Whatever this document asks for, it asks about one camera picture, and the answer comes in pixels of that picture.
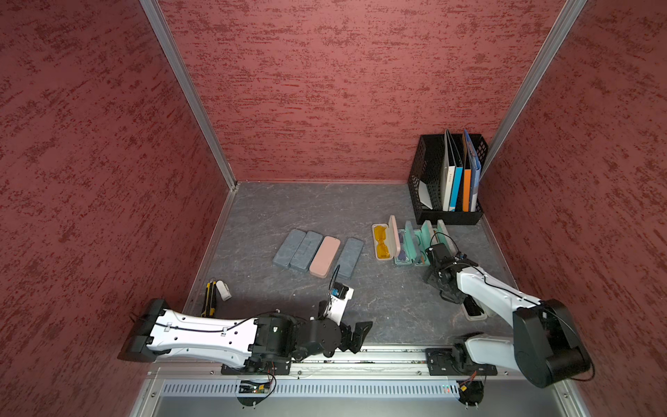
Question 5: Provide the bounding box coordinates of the pink case with black glasses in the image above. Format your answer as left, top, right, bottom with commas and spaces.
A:
462, 295, 488, 321

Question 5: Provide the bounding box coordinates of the pink case with tortoise sunglasses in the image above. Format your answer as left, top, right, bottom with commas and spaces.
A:
308, 236, 340, 279

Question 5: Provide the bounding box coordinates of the grey case with black glasses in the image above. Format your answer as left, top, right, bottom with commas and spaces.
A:
289, 231, 324, 272

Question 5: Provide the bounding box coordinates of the case with clear yellow glasses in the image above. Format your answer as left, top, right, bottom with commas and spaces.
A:
337, 237, 364, 279

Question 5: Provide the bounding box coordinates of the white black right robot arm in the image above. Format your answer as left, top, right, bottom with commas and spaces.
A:
426, 243, 595, 388

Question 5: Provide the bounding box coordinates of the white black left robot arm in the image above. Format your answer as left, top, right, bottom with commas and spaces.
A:
117, 299, 373, 374

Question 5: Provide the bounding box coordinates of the grey case with orange glasses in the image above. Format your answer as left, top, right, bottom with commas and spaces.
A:
414, 220, 434, 266

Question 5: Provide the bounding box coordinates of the grey case with purple glasses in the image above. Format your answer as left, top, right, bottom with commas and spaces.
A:
394, 221, 420, 266

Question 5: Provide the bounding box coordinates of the pink case with yellow glasses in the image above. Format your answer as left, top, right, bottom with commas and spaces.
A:
372, 215, 401, 262

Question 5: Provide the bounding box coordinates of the black mesh file holder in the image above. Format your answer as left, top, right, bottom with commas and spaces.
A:
407, 131, 488, 226

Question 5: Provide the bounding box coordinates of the orange book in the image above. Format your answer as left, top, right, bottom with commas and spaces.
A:
461, 133, 472, 212

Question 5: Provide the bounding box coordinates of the white book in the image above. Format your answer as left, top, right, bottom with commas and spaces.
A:
440, 130, 455, 211

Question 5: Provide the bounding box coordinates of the cyan book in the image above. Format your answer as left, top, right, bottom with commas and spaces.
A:
449, 134, 464, 211

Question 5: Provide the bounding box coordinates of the blue book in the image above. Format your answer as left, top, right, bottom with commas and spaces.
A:
464, 130, 482, 212

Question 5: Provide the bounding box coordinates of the small white box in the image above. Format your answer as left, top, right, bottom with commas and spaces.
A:
215, 281, 232, 302

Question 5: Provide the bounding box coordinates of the yellow black utility knife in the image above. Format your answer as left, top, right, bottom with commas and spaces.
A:
201, 281, 216, 318

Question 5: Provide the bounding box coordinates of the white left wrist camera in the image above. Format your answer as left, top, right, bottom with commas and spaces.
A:
318, 283, 354, 325

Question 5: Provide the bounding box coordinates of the aluminium front rail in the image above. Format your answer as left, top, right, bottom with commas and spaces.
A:
130, 345, 590, 416

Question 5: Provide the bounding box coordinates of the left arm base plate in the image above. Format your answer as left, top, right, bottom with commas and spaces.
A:
220, 352, 291, 376

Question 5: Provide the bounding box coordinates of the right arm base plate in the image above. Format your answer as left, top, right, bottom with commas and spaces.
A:
425, 344, 498, 378

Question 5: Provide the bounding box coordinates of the aluminium corner post right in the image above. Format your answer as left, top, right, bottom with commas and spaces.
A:
482, 0, 587, 175

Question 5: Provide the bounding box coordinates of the aluminium corner post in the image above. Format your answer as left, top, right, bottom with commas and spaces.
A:
140, 0, 238, 193
482, 0, 587, 175

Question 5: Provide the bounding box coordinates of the aluminium corner post left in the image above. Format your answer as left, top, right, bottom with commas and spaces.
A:
140, 0, 238, 193

